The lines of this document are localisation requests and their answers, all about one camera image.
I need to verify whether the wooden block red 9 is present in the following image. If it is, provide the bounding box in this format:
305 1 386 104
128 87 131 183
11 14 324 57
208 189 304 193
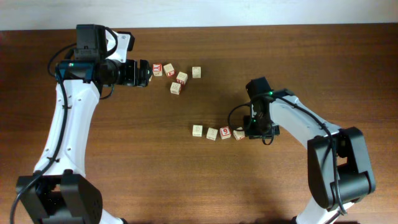
220 126 231 139

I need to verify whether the wooden block red I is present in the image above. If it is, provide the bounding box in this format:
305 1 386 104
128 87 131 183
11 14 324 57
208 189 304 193
192 124 203 137

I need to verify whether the wooden block letter M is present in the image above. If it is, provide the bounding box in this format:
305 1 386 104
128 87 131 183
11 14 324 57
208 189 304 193
170 82 182 95

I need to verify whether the wooden block number 5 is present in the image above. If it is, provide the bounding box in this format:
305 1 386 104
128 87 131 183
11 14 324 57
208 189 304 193
163 63 175 77

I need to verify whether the wooden block apple A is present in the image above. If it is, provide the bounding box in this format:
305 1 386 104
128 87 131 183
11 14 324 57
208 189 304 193
192 67 201 78

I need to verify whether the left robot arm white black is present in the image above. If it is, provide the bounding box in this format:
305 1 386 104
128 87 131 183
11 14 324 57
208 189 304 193
15 24 152 223

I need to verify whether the wooden block number 1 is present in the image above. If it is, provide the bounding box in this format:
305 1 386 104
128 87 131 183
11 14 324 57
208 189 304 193
206 128 218 141

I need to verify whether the wooden block number 8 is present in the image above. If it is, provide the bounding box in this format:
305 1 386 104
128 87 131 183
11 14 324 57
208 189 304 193
176 72 188 85

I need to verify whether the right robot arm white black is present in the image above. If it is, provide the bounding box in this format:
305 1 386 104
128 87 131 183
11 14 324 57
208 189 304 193
243 77 376 223

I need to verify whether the wooden block green R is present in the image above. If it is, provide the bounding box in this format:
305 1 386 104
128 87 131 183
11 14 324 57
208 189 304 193
233 127 245 141

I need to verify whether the red Y wooden block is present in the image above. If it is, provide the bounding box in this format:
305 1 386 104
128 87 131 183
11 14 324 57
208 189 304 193
152 63 163 77

